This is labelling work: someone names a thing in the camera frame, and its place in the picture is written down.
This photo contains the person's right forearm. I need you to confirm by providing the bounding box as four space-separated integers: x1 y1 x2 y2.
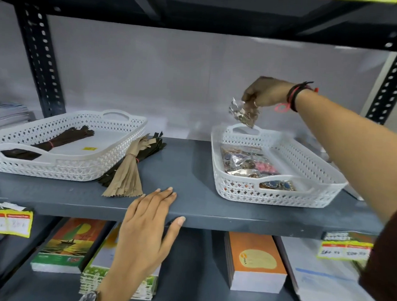
290 88 397 225

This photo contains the clear packet of pink beads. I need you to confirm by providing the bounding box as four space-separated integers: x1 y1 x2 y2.
246 156 281 177

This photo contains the yellow and red price label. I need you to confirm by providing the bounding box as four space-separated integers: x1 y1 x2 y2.
316 231 375 262
0 202 34 238

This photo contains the dark grey metal shelf rack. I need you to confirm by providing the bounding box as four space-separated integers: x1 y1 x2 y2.
0 0 397 301

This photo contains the dark brown zipper bundle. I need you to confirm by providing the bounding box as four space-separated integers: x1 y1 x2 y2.
1 123 95 163

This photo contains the white plastic basket with zippers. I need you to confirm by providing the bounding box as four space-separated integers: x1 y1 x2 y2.
0 105 148 184

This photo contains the person's left hand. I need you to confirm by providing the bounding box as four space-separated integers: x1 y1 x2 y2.
110 185 187 287

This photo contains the pink thread bracelet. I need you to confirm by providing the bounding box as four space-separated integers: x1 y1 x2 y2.
273 84 319 115

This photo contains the notebook stack with green-white cover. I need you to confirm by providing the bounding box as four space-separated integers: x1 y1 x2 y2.
79 222 163 301

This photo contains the person's left forearm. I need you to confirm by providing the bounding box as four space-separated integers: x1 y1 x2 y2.
95 275 150 301

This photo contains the black wristband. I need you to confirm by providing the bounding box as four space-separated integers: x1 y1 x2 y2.
286 80 315 113

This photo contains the clear packet of metal trinkets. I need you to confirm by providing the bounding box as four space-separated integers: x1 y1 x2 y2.
228 97 261 129

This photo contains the notebook stack with orange cover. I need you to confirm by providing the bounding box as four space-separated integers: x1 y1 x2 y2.
222 231 290 294

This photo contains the black zipper bundle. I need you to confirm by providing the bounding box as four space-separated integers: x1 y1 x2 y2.
97 129 167 189

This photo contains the notebook stack with sunset cover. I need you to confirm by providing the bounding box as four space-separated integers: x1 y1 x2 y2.
30 216 108 275

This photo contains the stack of grey paper booklets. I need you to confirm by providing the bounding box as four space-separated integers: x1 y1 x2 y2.
0 101 37 132

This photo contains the notebook stack with white cover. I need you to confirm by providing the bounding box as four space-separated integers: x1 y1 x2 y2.
273 236 386 301

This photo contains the beige zipper bundle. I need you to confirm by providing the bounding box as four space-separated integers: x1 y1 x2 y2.
102 133 158 199

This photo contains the white plastic basket with packets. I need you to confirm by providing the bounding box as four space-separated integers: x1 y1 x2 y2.
209 122 350 210

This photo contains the clear packet of blue trinkets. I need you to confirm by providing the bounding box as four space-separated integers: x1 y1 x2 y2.
259 179 297 192

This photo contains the person's right hand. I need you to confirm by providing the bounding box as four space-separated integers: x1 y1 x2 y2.
241 75 296 109

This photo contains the clear packet of silver trinkets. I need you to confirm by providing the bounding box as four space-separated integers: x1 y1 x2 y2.
226 168 262 178

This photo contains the dark brown sleeve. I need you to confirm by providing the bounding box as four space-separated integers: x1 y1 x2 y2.
357 202 397 301

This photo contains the clear packet of mixed trinkets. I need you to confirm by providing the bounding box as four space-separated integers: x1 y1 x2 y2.
220 145 265 173

